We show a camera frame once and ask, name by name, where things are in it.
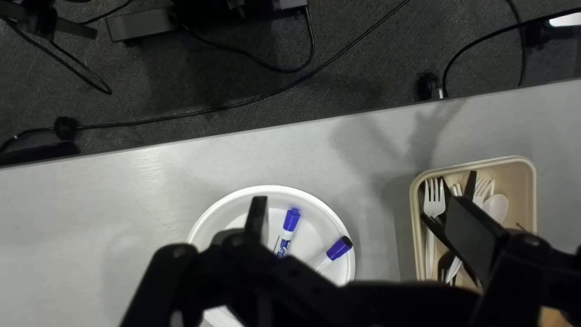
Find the blue capped labelled marker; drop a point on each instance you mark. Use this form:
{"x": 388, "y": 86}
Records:
{"x": 288, "y": 232}

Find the white plastic fork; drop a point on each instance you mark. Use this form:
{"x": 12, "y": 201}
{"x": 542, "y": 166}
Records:
{"x": 435, "y": 197}

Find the blue capped plain marker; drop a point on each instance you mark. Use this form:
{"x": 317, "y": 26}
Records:
{"x": 344, "y": 244}

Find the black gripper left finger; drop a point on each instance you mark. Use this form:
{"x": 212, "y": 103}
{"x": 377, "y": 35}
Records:
{"x": 183, "y": 284}

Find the black tripod leg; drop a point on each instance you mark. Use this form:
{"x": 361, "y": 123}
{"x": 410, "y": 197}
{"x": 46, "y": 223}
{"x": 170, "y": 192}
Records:
{"x": 39, "y": 25}

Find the beige cutlery tray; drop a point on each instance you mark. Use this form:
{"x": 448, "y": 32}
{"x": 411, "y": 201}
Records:
{"x": 515, "y": 179}

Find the white plastic spoon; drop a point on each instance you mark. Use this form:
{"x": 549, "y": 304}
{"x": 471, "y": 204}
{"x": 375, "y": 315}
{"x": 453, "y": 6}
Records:
{"x": 497, "y": 208}

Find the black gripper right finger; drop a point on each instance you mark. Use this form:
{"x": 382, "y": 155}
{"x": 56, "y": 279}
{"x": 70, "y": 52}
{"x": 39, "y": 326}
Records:
{"x": 520, "y": 273}

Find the white round plate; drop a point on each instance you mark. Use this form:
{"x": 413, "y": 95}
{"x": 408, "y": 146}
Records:
{"x": 317, "y": 232}

